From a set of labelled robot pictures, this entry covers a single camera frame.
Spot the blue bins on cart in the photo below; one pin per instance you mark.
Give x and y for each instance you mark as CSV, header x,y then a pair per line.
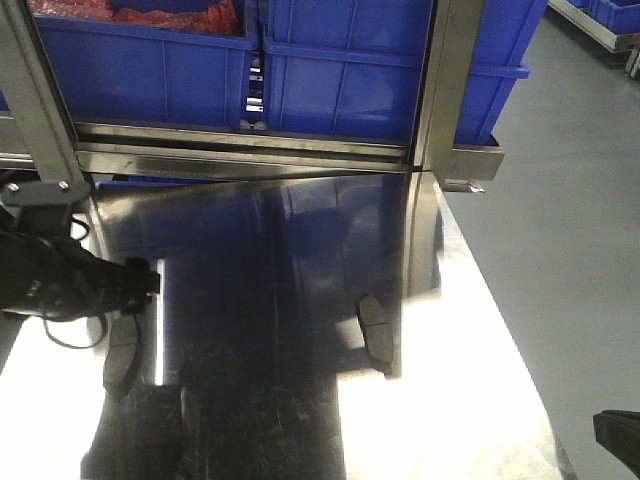
x,y
618,16

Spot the grey brake pad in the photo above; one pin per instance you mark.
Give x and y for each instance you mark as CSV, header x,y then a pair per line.
x,y
378,333
123,356

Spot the blue plastic bin right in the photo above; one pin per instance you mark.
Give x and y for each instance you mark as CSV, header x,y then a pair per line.
x,y
353,68

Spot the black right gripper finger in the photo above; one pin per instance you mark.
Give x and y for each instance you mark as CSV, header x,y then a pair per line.
x,y
618,432

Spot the stainless steel rack frame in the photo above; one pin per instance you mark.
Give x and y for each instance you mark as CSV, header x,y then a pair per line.
x,y
39,134

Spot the blue plastic bin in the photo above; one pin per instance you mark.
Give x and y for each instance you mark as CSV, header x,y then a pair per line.
x,y
121,71
353,68

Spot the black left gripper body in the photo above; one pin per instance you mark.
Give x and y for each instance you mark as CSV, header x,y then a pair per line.
x,y
62,281

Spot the red mesh packing material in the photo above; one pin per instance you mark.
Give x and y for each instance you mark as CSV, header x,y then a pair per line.
x,y
215,17

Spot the blue plastic bin left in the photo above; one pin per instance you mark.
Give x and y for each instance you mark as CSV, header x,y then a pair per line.
x,y
121,71

